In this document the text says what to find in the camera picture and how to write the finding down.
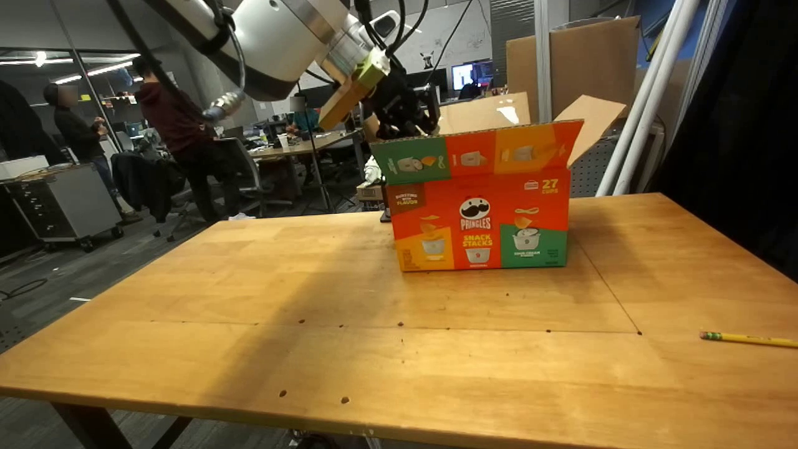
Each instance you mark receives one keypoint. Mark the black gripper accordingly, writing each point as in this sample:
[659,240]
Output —
[403,108]

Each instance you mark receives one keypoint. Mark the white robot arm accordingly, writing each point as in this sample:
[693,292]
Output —
[274,39]

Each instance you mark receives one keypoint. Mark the orange Pringles cardboard box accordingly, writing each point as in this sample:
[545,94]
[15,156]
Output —
[481,209]

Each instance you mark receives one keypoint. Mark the lit computer monitor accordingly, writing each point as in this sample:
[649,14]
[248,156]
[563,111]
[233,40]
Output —
[473,75]

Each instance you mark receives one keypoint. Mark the person in teal shirt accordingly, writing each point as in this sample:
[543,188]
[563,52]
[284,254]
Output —
[304,124]

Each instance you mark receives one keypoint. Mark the grey metal column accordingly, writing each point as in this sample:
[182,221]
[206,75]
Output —
[543,58]

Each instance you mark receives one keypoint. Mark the large brown cardboard sheet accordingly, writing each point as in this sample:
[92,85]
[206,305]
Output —
[582,65]

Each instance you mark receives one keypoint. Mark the person in maroon shirt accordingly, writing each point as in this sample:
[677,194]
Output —
[177,126]

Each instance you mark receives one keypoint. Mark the white pipe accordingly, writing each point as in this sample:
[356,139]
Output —
[686,84]
[656,91]

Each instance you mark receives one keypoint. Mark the person in dark top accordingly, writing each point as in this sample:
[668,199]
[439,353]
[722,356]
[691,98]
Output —
[79,134]

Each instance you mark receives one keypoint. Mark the black curtain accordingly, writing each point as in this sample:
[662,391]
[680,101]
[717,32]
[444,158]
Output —
[740,126]

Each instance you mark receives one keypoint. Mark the grey rolling cart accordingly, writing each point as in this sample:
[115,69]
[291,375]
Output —
[64,204]

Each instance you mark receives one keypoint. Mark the yellow pencil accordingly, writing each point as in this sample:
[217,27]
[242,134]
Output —
[750,341]

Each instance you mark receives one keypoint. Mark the wood and green camera mount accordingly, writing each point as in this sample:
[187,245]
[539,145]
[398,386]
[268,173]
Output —
[351,91]

